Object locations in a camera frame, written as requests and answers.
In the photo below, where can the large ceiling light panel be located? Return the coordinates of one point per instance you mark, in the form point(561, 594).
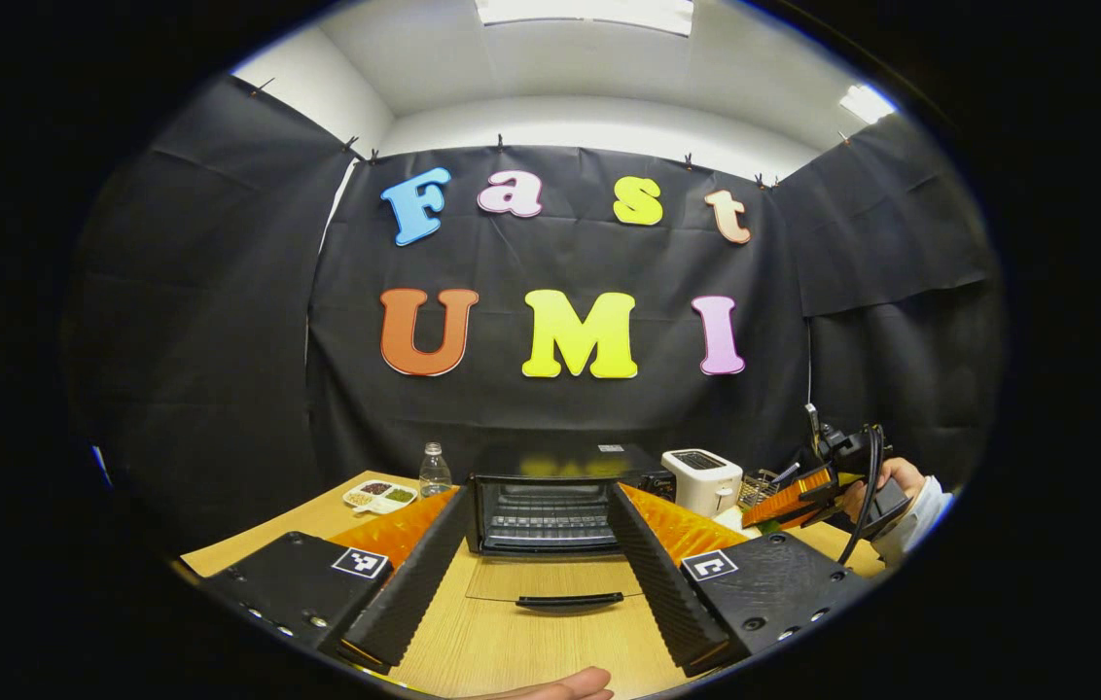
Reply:
point(585, 12)

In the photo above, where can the small ceiling light panel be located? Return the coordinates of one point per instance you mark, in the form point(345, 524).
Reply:
point(867, 102)

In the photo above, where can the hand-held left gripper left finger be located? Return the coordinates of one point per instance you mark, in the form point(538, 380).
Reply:
point(414, 593)

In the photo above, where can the white toaster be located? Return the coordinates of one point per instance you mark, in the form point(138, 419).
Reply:
point(701, 486)

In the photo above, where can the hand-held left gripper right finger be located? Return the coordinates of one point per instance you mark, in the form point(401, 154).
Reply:
point(662, 593)

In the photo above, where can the clear plastic water bottle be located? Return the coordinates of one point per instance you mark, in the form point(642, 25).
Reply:
point(434, 476)

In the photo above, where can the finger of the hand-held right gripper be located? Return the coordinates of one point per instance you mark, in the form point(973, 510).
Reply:
point(789, 496)
point(823, 507)

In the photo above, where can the black backdrop cloth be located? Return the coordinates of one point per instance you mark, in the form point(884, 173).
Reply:
point(560, 262)

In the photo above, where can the white divided snack tray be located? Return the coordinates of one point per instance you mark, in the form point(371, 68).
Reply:
point(377, 498)

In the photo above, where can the black electric oven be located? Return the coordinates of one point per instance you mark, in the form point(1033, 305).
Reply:
point(541, 467)

